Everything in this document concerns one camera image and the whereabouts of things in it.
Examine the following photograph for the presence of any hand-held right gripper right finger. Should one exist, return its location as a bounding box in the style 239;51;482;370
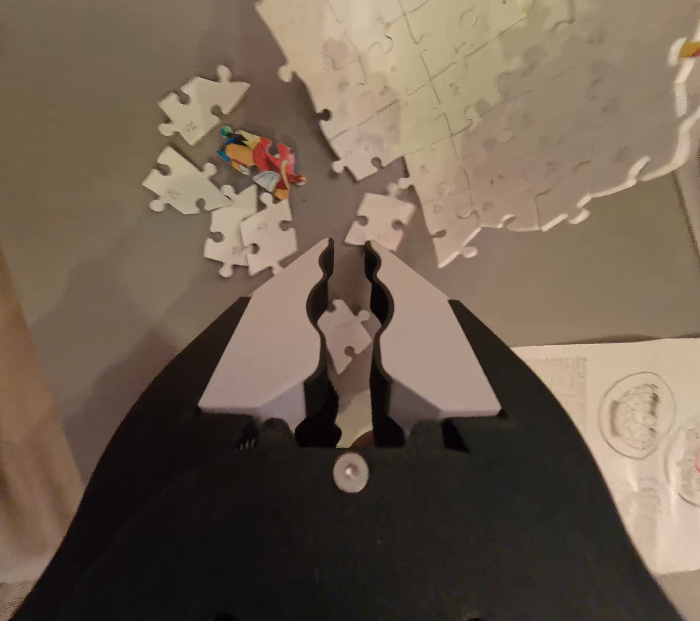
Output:
363;240;502;448

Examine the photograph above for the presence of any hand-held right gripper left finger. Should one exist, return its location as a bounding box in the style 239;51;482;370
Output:
198;237;342;448

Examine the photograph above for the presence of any white puzzle piece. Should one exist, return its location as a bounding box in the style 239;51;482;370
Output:
141;145;233;216
317;298;382;376
240;193;299;277
203;185;259;278
157;65;251;147
343;183;417;252

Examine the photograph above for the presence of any partly built puzzle ball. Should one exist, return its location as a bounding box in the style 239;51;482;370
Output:
236;0;700;270

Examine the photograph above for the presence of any colourful printed puzzle piece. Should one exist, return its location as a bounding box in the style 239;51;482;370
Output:
217;125;307;202

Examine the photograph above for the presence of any white instruction sheet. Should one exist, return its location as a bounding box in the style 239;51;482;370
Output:
511;338;700;575

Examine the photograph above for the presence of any clear plastic disc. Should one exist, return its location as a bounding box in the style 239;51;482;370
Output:
602;372;676;460
667;427;700;504

